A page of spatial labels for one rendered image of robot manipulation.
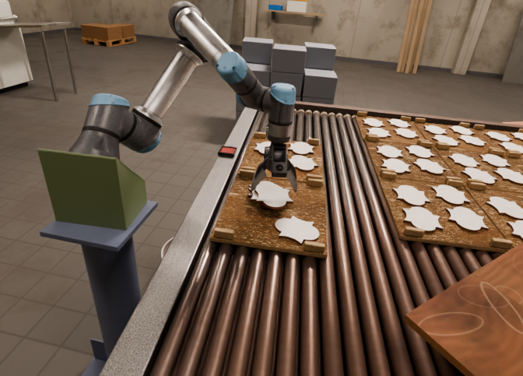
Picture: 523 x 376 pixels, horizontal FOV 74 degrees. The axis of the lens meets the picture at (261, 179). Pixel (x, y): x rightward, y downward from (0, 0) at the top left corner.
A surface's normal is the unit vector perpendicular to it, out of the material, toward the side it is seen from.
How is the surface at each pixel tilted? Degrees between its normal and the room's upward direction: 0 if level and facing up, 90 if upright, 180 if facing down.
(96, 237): 0
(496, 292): 0
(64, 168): 90
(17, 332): 0
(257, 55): 90
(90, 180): 90
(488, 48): 90
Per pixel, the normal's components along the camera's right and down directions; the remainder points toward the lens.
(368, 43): -0.20, 0.46
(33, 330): 0.07, -0.87
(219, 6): -0.17, 0.21
